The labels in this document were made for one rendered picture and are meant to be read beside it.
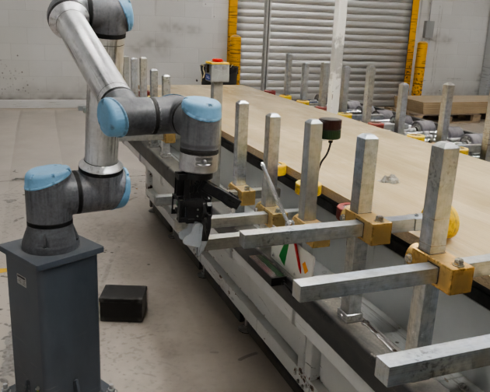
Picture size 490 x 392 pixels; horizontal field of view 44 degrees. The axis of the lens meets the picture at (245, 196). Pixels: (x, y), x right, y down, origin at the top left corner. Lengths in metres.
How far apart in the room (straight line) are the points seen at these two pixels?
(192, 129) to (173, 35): 8.12
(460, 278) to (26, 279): 1.45
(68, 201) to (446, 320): 1.23
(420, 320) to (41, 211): 1.29
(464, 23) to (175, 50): 5.20
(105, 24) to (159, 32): 7.51
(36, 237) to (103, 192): 0.26
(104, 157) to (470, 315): 1.23
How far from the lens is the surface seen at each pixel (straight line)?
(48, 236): 2.09
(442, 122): 2.84
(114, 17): 1.92
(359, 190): 1.35
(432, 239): 1.17
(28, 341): 2.25
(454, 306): 1.49
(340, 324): 1.46
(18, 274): 2.18
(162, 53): 9.45
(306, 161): 1.57
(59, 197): 2.06
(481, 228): 1.62
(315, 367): 2.21
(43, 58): 9.29
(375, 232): 1.32
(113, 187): 2.10
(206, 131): 1.36
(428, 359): 0.85
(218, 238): 1.48
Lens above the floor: 1.38
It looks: 16 degrees down
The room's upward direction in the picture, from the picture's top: 2 degrees clockwise
